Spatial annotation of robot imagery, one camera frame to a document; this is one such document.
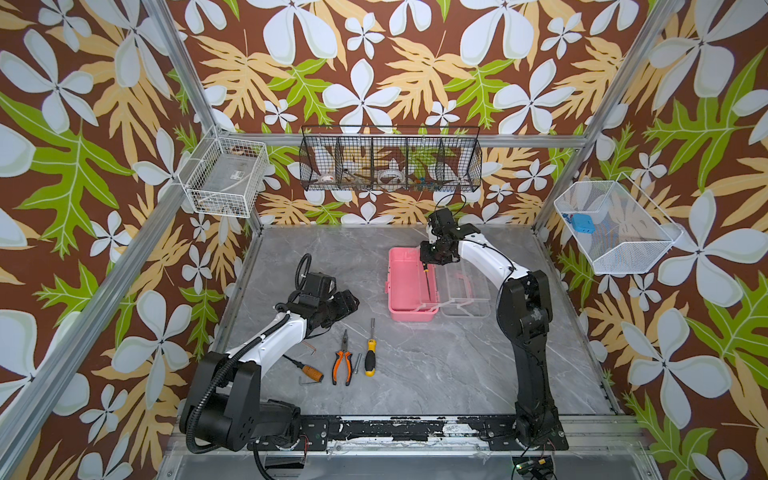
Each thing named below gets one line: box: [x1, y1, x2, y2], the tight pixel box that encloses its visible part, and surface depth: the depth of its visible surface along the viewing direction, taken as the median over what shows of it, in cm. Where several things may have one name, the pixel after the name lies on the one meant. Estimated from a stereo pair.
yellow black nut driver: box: [364, 318, 377, 377], surface depth 88 cm
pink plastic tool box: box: [385, 247, 491, 322], surface depth 95 cm
